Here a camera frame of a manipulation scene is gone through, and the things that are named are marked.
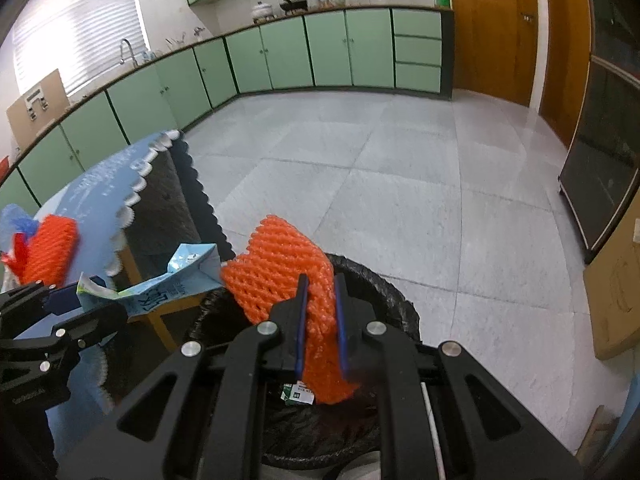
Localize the large plain cardboard box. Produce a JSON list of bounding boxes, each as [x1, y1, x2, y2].
[[582, 195, 640, 361]]

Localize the narrow wooden door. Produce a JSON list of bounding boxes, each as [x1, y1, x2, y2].
[[539, 0, 594, 149]]

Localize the blue tablecloth covered table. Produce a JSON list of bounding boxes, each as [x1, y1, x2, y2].
[[40, 130, 236, 461]]

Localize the red mesh net bag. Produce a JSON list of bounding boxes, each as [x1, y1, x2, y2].
[[0, 232, 32, 281]]

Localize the small green white box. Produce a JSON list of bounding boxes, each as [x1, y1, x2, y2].
[[281, 382, 315, 406]]

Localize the thick orange foam fruit net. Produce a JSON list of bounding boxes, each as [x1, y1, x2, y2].
[[20, 214, 81, 286]]

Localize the green base cabinet run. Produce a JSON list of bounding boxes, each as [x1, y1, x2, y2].
[[0, 7, 455, 211]]

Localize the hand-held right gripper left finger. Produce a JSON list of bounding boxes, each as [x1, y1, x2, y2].
[[56, 274, 310, 480]]

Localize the white window blind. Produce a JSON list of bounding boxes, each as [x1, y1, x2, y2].
[[10, 0, 151, 98]]

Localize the blue plastic bag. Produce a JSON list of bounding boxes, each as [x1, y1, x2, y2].
[[0, 204, 40, 256]]

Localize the wooden door with handle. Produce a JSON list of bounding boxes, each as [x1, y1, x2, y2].
[[447, 0, 540, 107]]

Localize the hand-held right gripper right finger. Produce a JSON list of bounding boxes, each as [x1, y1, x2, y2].
[[334, 273, 586, 480]]

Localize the cardboard box with white labels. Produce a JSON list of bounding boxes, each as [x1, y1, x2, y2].
[[6, 69, 70, 153]]

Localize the drink carton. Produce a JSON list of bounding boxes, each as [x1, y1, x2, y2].
[[77, 242, 223, 322]]

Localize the black trash bin with liner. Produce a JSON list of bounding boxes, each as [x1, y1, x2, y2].
[[187, 254, 423, 480]]

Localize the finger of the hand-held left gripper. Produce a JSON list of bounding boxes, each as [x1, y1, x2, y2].
[[0, 282, 82, 328], [42, 302, 129, 358]]

